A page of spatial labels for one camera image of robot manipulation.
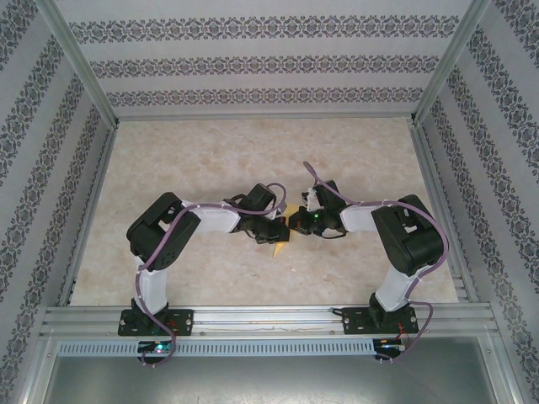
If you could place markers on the yellow paper sheet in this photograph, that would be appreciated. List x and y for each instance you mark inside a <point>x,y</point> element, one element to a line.
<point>278,249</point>

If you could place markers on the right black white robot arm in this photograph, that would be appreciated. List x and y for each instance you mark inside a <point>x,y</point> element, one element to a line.
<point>358,219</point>

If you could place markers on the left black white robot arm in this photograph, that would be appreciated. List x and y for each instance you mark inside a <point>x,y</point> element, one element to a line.
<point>215,219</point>

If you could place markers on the grey sheet metal panel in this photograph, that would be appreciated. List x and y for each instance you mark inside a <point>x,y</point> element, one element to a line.
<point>269,383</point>

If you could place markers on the long aluminium mounting rail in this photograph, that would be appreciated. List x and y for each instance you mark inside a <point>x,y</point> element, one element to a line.
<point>261,320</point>

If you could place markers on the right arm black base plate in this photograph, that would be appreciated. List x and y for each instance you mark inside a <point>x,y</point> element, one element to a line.
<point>353,322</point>

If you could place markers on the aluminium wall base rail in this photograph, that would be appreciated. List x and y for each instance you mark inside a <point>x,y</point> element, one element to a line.
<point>265,115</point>

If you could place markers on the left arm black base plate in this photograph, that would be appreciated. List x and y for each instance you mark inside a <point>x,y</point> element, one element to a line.
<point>185,322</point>

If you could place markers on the aluminium side rail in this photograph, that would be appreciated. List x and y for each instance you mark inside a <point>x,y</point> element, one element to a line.
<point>92,210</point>
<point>440,210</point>

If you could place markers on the aluminium frame post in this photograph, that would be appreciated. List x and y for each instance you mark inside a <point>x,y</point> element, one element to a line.
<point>81,63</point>
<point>448,63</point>

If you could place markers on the aluminium lower frame beam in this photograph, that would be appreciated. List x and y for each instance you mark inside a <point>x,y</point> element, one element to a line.
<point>35,370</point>
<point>511,370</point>

